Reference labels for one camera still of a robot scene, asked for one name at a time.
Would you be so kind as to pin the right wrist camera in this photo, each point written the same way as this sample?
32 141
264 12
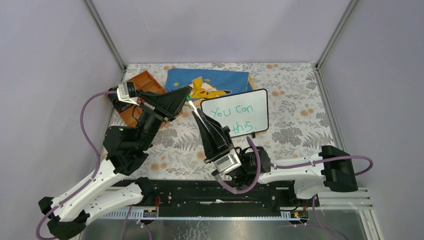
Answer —
227 163

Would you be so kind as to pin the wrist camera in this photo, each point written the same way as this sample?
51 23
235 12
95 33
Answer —
126 93
227 163

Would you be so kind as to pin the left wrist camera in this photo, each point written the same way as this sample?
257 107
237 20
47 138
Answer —
126 93

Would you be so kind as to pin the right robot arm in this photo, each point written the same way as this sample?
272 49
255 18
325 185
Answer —
240 170

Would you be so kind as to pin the floral patterned tablecloth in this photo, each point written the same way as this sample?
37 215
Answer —
298 126

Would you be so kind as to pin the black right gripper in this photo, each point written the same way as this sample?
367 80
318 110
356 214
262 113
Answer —
221 139

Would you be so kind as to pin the blue Pikachu cloth bag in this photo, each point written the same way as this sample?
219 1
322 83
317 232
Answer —
208 83

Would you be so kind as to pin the dark rolled fabric front left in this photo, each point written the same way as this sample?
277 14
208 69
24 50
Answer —
120 106

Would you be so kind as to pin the wooden compartment tray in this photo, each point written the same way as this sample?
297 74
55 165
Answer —
143 82

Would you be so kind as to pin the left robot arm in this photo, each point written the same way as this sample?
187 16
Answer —
67 215

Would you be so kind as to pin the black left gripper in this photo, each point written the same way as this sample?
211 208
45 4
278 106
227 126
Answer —
164 106

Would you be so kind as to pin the white whiteboard black frame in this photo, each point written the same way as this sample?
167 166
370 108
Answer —
244 113

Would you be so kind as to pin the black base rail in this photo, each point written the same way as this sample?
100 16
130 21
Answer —
207 198

